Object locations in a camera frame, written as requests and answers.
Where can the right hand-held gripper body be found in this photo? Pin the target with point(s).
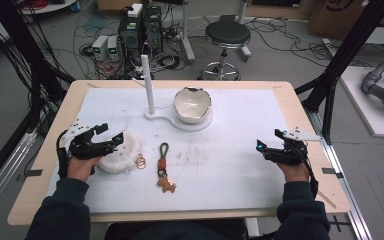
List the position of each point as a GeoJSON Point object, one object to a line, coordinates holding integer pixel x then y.
{"type": "Point", "coordinates": [291, 148]}

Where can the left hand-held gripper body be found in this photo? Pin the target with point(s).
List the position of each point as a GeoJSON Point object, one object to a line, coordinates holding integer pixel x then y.
{"type": "Point", "coordinates": [83, 146]}

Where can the white fluffy pouch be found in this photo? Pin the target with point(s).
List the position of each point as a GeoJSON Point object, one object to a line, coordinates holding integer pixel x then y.
{"type": "Point", "coordinates": [123, 158]}

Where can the person's left hand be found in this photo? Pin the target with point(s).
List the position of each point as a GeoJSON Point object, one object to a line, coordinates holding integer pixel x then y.
{"type": "Point", "coordinates": [80, 168]}

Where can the person's right hand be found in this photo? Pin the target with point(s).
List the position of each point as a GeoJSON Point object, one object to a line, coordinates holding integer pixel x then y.
{"type": "Point", "coordinates": [295, 171]}

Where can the wooden table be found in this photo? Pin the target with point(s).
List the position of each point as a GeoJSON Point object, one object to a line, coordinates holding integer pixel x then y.
{"type": "Point", "coordinates": [310, 186]}

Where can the white table mat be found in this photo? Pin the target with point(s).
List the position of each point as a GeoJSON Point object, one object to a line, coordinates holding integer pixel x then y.
{"type": "Point", "coordinates": [220, 166]}

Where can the black tape strip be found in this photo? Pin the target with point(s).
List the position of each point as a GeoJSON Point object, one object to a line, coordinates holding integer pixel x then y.
{"type": "Point", "coordinates": [33, 173]}
{"type": "Point", "coordinates": [331, 172]}

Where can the white jewellery stand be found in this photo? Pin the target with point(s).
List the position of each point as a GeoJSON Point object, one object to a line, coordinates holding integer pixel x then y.
{"type": "Point", "coordinates": [150, 100]}

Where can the white shell-shaped bowl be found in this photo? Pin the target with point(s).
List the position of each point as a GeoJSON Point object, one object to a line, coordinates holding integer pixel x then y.
{"type": "Point", "coordinates": [192, 105]}

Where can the grey power supply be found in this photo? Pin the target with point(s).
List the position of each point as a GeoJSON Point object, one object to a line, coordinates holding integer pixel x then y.
{"type": "Point", "coordinates": [112, 47]}
{"type": "Point", "coordinates": [99, 46]}

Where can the white floor board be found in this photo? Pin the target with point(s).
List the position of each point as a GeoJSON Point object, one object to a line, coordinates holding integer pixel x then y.
{"type": "Point", "coordinates": [363, 106]}

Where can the black computer tower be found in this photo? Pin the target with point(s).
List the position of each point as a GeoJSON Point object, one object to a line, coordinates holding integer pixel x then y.
{"type": "Point", "coordinates": [153, 28]}
{"type": "Point", "coordinates": [131, 33]}

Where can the person's lap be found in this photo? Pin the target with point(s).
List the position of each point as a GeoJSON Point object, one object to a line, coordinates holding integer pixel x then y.
{"type": "Point", "coordinates": [176, 230]}

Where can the black round stool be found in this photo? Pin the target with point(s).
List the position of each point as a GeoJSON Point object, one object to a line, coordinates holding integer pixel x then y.
{"type": "Point", "coordinates": [227, 35]}

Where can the cardboard box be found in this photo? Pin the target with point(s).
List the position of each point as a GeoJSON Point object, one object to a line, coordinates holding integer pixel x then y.
{"type": "Point", "coordinates": [333, 16]}

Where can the black metal frame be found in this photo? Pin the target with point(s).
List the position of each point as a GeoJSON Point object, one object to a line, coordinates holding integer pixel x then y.
{"type": "Point", "coordinates": [20, 46]}
{"type": "Point", "coordinates": [343, 60]}

